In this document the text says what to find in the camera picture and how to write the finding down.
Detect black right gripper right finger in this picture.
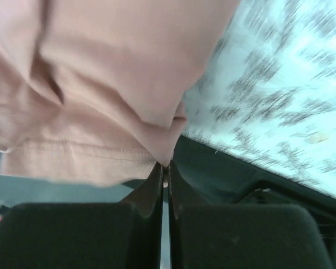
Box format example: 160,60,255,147
167,164,333,268

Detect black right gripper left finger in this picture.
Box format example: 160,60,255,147
0,164,164,269

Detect pink t shirt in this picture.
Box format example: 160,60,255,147
0,0,239,187

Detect floral patterned table mat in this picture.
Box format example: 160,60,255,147
183,1,336,198

